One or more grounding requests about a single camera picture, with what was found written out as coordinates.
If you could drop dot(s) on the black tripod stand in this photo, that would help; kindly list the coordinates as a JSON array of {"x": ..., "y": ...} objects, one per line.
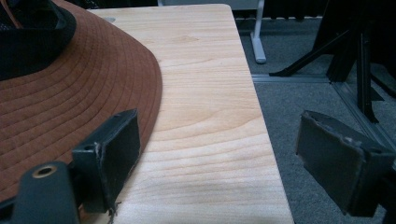
[{"x": 363, "y": 77}]

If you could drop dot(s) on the dark curtain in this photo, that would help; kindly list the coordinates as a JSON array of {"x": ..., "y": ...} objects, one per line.
[{"x": 292, "y": 7}]

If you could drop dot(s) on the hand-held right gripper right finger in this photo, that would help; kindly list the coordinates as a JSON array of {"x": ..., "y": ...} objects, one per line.
[{"x": 330, "y": 161}]

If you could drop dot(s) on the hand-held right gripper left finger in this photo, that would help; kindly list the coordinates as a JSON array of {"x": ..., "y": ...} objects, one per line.
[{"x": 115, "y": 155}]

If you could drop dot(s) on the grey metal table leg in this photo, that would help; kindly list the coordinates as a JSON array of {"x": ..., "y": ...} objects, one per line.
[{"x": 258, "y": 46}]

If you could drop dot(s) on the aluminium floor rail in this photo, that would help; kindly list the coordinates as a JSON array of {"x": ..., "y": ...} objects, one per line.
[{"x": 292, "y": 78}]

